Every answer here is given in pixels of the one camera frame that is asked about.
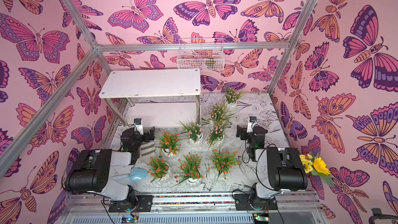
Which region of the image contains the orange plant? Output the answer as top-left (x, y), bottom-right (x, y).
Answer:
top-left (209, 149), bottom-right (240, 180)
top-left (174, 152), bottom-right (204, 184)
top-left (157, 132), bottom-right (181, 159)
top-left (147, 157), bottom-right (170, 183)

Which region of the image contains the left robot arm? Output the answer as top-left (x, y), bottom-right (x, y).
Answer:
top-left (63, 127), bottom-right (155, 212)

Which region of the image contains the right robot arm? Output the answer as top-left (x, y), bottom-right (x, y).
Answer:
top-left (232, 124), bottom-right (308, 211)

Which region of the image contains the white two-tier rack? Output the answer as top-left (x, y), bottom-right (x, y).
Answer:
top-left (99, 68), bottom-right (201, 128)

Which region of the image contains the pink plant front right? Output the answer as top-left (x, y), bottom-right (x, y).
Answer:
top-left (207, 119), bottom-right (229, 147)

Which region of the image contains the pink plant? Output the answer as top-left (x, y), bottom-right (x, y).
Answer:
top-left (180, 121), bottom-right (203, 148)
top-left (225, 88), bottom-right (242, 112)
top-left (207, 119), bottom-right (229, 147)
top-left (208, 102), bottom-right (232, 128)

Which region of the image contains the pink plant far back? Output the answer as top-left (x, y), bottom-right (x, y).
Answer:
top-left (225, 88), bottom-right (242, 112)

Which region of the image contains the pink plant left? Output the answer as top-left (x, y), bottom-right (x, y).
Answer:
top-left (180, 121), bottom-right (203, 148)

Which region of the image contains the yellow flower bouquet vase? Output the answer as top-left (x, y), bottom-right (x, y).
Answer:
top-left (300, 152), bottom-right (334, 187)

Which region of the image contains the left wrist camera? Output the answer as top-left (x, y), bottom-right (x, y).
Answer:
top-left (134, 118), bottom-right (144, 135)

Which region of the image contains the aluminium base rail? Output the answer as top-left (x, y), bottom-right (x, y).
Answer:
top-left (58, 191), bottom-right (328, 224)

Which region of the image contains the white wire basket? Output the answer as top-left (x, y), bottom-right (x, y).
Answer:
top-left (176, 37), bottom-right (225, 72)

